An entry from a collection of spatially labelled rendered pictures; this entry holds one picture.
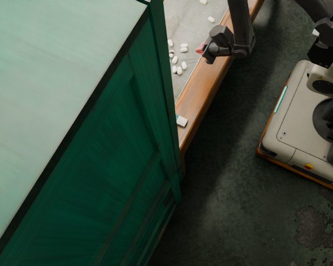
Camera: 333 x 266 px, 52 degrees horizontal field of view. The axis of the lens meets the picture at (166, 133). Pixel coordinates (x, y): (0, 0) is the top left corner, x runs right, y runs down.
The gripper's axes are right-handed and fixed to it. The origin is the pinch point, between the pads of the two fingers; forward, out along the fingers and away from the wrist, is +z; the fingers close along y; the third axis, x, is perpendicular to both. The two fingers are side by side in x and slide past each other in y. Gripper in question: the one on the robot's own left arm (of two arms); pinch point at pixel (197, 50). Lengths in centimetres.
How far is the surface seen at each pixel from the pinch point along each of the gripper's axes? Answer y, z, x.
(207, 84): 7.6, -0.8, 13.0
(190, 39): -10.9, 14.5, 3.5
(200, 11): -27.0, 16.4, 2.0
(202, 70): 2.8, 3.0, 9.9
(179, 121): 29.0, 0.0, 9.7
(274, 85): -47, 27, 89
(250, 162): 9, 22, 94
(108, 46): 56, -70, -62
